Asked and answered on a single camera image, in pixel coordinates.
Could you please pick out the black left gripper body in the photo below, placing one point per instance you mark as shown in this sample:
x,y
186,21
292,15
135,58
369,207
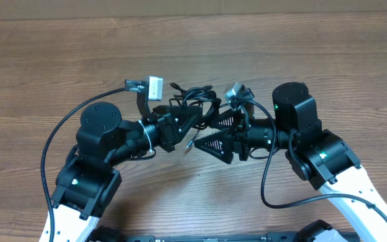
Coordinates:
x,y
166,139

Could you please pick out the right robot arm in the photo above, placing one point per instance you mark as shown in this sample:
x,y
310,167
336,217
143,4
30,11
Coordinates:
x,y
315,154

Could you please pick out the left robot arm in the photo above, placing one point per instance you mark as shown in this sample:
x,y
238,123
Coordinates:
x,y
89,179

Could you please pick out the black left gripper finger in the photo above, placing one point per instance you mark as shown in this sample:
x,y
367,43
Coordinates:
x,y
194,110
184,122

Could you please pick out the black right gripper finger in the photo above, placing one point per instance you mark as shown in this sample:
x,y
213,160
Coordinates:
x,y
218,144
227,119

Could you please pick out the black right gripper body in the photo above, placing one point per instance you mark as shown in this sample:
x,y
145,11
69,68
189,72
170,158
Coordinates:
x,y
260,136

